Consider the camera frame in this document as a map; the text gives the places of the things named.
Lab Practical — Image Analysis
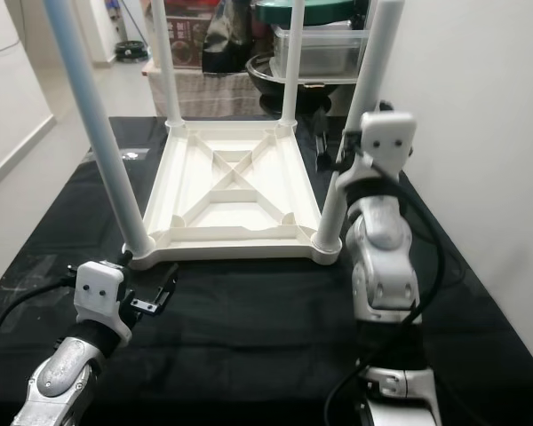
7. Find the white plastic children table top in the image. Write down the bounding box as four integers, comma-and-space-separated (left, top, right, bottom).
123, 117, 344, 271

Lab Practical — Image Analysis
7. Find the black round wok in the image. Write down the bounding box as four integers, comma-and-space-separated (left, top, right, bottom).
245, 53, 358, 118

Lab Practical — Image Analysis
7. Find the clear plastic storage bin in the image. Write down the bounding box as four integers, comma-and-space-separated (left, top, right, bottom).
270, 24, 372, 81

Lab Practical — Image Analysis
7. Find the clear crossed tape patch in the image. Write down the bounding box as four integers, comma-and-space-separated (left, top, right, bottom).
0, 256, 74, 331

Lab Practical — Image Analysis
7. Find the black tablecloth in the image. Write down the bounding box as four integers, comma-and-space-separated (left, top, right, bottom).
0, 113, 533, 426

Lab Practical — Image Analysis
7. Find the beige patterned table cloth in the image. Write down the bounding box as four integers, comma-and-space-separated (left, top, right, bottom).
142, 62, 265, 120

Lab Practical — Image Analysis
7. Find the dark green round lid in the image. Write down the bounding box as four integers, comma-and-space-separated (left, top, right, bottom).
254, 0, 372, 26

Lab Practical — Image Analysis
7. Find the black plastic bag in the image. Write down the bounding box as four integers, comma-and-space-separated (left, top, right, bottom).
203, 0, 256, 75

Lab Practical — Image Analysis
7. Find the storage box with orange lid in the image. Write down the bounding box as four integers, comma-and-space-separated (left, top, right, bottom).
164, 0, 225, 72

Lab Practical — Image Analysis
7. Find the black round floor device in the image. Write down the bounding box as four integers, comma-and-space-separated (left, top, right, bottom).
114, 40, 147, 65

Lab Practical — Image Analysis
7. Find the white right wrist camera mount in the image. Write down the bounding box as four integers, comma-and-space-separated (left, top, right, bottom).
336, 110, 419, 189

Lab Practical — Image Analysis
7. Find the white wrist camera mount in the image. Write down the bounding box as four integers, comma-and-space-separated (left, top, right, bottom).
336, 110, 419, 189
73, 259, 133, 345

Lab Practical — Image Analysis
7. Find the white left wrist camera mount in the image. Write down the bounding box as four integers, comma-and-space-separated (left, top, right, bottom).
73, 259, 133, 345

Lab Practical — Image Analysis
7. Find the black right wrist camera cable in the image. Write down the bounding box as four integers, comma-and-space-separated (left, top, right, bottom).
322, 167, 447, 426

